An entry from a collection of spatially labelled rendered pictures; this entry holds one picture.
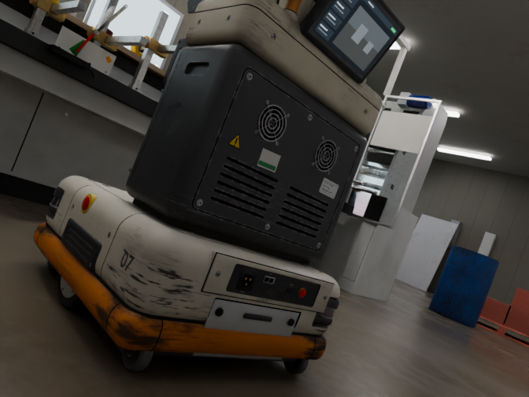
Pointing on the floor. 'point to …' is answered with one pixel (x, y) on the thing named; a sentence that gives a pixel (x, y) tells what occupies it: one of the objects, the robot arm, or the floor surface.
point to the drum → (464, 286)
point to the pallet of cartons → (495, 308)
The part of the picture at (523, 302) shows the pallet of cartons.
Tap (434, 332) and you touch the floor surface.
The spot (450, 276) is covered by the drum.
